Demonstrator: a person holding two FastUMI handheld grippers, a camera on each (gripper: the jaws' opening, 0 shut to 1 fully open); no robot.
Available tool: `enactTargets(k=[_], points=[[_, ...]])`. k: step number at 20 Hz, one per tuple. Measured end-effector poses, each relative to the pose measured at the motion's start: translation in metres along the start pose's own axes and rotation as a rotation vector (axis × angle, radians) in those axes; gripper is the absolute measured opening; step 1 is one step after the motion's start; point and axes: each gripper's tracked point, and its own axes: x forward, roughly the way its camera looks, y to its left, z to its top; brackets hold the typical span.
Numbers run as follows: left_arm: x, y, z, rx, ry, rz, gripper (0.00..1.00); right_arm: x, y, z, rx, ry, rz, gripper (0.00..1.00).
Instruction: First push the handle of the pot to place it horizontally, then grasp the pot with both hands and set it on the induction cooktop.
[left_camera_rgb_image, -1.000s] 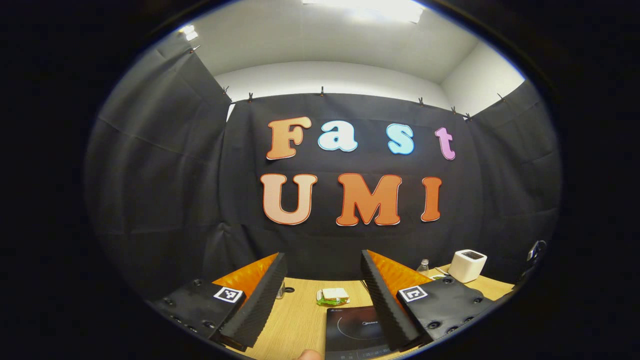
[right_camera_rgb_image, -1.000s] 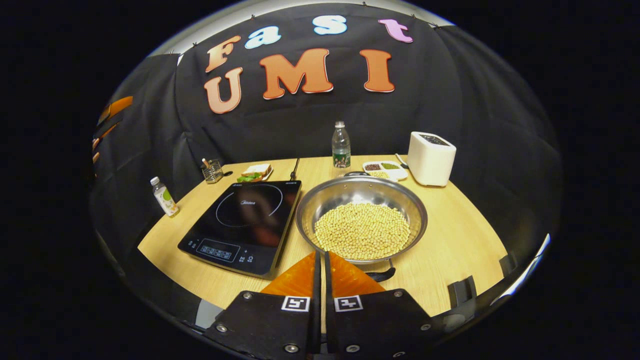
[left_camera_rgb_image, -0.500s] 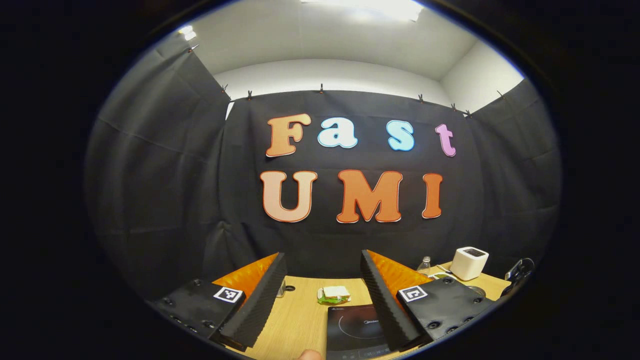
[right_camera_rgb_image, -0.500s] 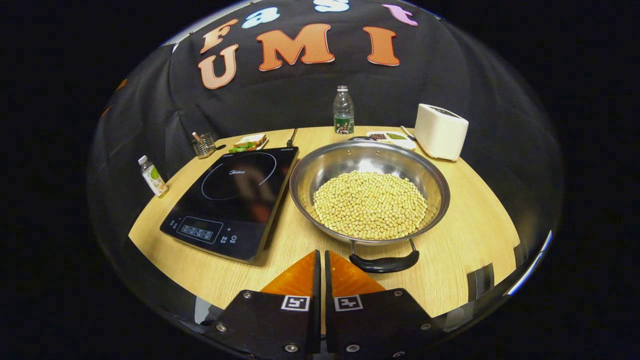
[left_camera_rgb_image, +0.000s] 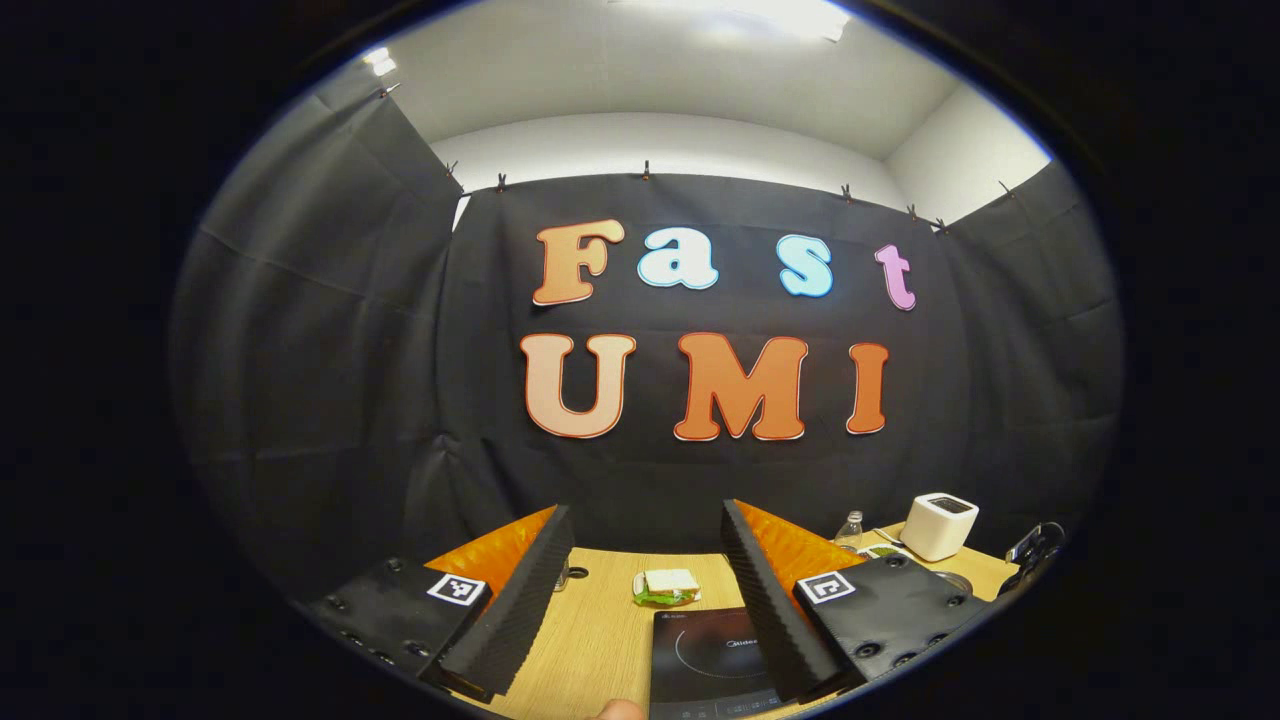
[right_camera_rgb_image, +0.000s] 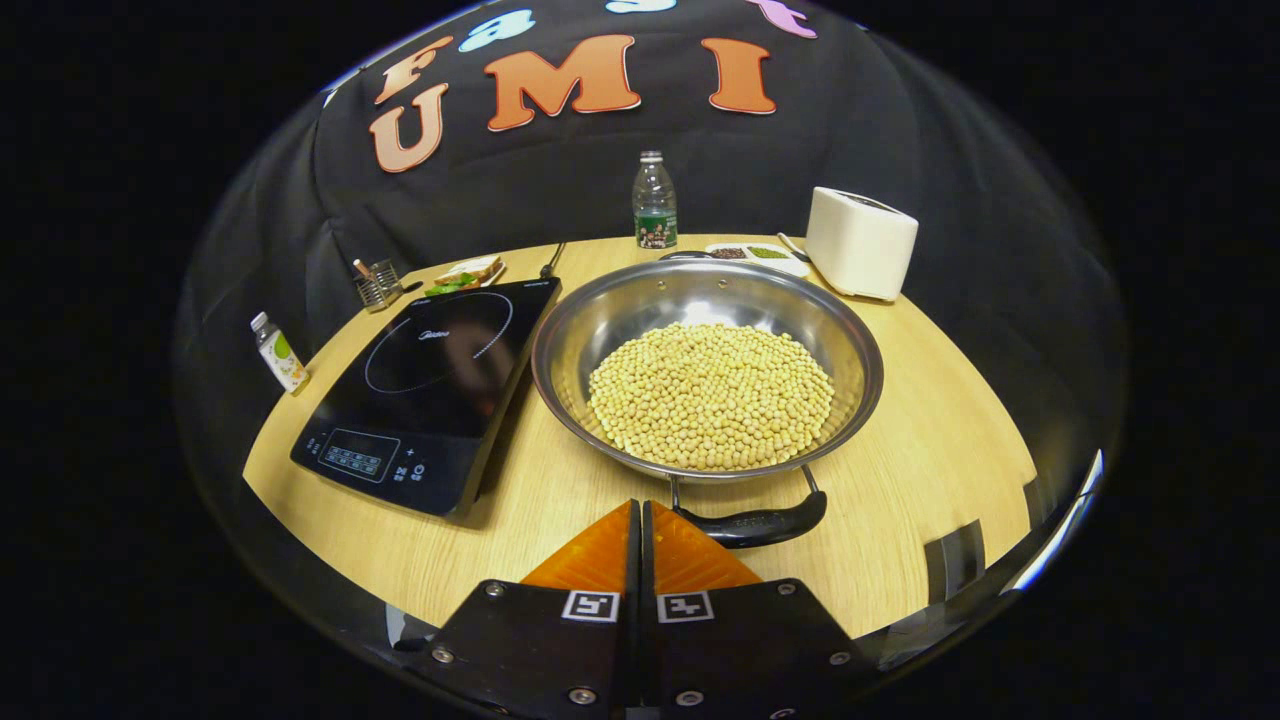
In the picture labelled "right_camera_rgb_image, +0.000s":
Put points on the small white bottle green label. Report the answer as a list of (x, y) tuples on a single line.
[(281, 355)]

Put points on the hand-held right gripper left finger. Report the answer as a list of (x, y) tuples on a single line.
[(545, 650)]

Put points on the black backdrop cloth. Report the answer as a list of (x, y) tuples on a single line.
[(600, 190)]

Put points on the pile of yellow soybeans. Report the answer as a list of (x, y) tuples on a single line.
[(710, 395)]

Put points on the clear water bottle green label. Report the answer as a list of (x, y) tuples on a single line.
[(655, 205)]

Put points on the sandwich on white plate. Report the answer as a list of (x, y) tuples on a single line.
[(468, 271)]

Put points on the white divided dish of beans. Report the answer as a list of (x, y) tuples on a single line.
[(765, 255)]

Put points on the black induction cooktop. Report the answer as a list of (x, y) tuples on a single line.
[(430, 400)]

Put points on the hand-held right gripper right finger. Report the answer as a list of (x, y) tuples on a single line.
[(740, 650)]

